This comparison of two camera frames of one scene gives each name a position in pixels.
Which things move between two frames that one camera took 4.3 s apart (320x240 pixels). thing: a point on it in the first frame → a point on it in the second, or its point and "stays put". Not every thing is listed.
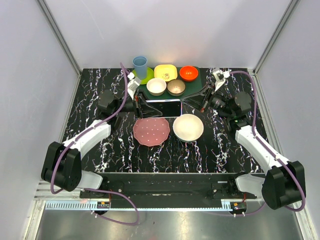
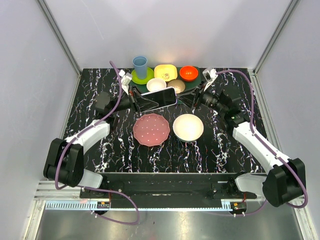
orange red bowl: x=188 y=73 stays put
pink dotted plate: x=151 y=131 stays put
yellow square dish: x=167 y=72 stays put
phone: x=168 y=108 → x=164 y=97
